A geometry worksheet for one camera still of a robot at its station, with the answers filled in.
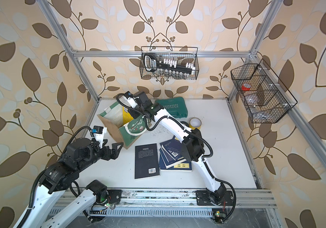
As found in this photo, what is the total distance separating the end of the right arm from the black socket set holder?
0.28 metres

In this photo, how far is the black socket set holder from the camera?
841 millimetres

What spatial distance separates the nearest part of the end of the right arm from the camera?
65cm
